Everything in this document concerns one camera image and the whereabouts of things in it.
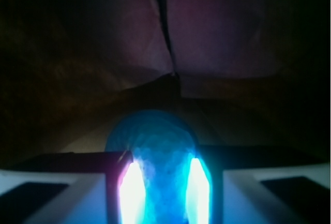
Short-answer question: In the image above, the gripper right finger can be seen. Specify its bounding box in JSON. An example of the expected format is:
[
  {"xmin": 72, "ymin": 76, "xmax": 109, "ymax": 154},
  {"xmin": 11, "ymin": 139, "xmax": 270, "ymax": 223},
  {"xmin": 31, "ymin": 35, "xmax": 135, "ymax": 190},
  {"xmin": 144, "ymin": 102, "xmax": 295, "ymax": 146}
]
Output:
[{"xmin": 186, "ymin": 145, "xmax": 330, "ymax": 223}]

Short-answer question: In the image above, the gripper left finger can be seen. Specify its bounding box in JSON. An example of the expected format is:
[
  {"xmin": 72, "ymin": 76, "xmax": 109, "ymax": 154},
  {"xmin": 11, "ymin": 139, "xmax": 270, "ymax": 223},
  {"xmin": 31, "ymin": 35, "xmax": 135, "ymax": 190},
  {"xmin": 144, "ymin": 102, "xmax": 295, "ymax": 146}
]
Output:
[{"xmin": 1, "ymin": 152, "xmax": 145, "ymax": 223}]

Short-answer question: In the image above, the blue dimpled ball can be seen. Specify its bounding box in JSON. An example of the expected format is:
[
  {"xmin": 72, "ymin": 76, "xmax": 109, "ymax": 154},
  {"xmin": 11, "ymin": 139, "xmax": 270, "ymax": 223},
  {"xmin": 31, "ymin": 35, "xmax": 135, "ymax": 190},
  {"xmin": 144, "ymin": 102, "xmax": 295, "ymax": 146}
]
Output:
[{"xmin": 105, "ymin": 110, "xmax": 212, "ymax": 223}]

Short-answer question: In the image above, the brown paper bag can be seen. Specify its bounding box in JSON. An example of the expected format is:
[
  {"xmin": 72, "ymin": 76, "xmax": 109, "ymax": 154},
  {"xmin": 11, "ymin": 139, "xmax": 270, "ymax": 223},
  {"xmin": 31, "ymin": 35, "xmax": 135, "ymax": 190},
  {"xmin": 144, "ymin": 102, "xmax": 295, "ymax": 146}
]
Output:
[{"xmin": 1, "ymin": 0, "xmax": 330, "ymax": 167}]

